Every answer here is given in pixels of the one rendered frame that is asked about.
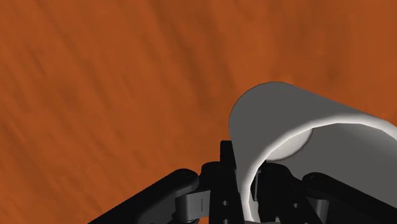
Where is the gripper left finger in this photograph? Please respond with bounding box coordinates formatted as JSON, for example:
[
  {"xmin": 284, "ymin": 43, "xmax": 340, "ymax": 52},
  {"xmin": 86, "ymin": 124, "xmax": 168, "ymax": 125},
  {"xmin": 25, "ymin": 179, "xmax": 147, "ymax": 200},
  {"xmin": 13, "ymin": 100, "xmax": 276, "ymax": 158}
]
[{"xmin": 87, "ymin": 140, "xmax": 246, "ymax": 224}]

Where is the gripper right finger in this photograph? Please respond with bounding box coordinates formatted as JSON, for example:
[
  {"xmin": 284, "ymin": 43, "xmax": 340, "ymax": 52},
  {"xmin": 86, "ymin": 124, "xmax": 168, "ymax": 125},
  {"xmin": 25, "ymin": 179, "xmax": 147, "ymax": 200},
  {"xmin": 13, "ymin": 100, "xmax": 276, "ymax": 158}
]
[{"xmin": 251, "ymin": 160, "xmax": 397, "ymax": 224}]

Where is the white cup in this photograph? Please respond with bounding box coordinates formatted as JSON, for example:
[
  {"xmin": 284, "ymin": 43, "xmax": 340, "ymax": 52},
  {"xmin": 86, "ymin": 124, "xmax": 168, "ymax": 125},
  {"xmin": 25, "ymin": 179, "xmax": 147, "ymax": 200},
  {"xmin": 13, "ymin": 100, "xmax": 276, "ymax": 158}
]
[{"xmin": 228, "ymin": 81, "xmax": 397, "ymax": 224}]

